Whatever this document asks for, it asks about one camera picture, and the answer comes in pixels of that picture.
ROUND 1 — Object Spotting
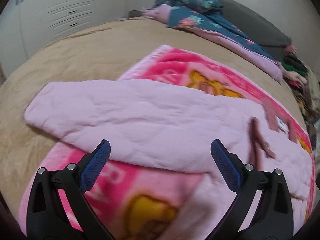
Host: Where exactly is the teal floral pink quilt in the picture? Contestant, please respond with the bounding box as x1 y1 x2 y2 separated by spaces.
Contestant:
143 0 283 82

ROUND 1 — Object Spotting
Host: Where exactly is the white wardrobe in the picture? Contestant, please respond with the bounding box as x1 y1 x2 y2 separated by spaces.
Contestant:
1 0 126 77

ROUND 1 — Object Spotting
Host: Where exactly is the pink quilted jacket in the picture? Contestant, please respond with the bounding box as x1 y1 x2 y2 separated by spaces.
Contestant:
24 79 312 239

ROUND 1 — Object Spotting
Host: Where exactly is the dark grey headboard cushion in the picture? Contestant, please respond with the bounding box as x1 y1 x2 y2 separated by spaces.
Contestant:
155 0 291 47

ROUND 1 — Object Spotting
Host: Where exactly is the pile of assorted clothes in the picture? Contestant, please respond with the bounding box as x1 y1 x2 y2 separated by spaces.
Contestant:
281 43 320 140

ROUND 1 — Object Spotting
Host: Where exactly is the tan bed sheet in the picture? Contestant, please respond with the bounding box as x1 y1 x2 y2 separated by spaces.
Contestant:
1 17 304 217

